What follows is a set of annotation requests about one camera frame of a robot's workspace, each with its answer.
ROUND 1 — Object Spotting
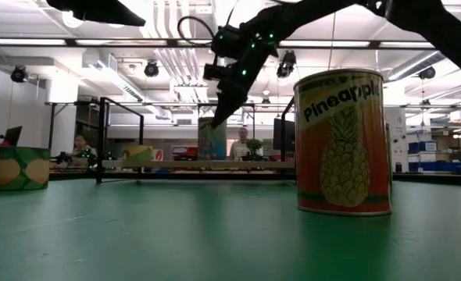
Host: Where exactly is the shelving with blue bins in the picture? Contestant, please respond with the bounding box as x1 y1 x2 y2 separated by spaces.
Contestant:
406 139 461 173

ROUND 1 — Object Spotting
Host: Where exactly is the green leafy background plant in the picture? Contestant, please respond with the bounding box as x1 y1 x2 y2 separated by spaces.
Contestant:
245 137 264 162

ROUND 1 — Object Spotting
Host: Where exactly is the small black monitor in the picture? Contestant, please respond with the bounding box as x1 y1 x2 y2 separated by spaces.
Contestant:
3 125 23 148

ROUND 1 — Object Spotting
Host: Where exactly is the large dark monitor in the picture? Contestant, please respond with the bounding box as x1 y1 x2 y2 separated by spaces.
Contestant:
272 118 296 152

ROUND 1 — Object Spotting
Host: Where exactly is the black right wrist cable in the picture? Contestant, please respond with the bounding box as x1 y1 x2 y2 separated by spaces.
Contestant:
177 15 218 48

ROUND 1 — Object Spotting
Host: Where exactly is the short yellow-green can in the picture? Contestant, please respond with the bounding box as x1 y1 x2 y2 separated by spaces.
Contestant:
121 144 154 162

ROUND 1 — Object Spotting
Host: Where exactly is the tall blue-green can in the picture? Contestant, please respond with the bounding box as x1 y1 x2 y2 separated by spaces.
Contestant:
197 116 228 162

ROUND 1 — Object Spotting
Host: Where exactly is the wooden shelf with black frame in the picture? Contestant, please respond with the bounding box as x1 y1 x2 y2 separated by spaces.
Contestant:
95 96 297 185

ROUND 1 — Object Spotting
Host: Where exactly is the green can with yellow circles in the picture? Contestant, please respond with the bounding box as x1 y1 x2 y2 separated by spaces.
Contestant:
0 146 51 191

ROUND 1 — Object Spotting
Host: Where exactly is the person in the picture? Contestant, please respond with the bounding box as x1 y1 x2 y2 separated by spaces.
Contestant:
70 134 98 169
229 126 255 162

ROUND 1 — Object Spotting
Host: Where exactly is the red box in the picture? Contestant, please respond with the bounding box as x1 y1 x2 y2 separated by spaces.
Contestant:
171 146 199 162

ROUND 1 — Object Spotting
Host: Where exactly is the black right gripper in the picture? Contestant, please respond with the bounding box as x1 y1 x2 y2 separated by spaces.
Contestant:
211 41 279 130

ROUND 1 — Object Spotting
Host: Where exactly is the background robot with green lights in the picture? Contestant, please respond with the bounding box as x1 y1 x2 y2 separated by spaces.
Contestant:
52 150 113 169

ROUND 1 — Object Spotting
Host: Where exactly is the black ceiling spotlight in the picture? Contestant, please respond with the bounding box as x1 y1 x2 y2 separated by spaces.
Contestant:
275 50 298 79
144 59 160 78
417 66 437 81
10 65 29 84

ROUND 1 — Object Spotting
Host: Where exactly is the green table mat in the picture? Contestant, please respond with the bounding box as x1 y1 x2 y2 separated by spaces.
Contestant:
0 179 461 281

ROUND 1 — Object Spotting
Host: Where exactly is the tall orange pineapple can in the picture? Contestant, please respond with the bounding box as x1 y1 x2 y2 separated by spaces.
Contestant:
292 68 393 217

